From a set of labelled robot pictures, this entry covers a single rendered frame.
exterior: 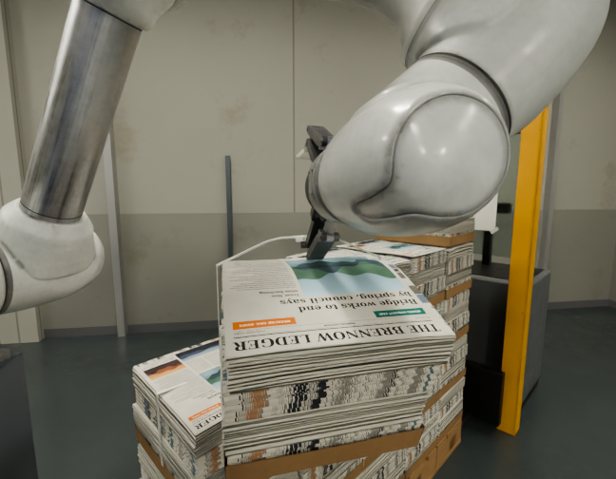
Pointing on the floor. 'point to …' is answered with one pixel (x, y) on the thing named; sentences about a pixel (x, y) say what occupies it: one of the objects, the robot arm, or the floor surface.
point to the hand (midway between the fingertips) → (305, 196)
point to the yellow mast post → (522, 268)
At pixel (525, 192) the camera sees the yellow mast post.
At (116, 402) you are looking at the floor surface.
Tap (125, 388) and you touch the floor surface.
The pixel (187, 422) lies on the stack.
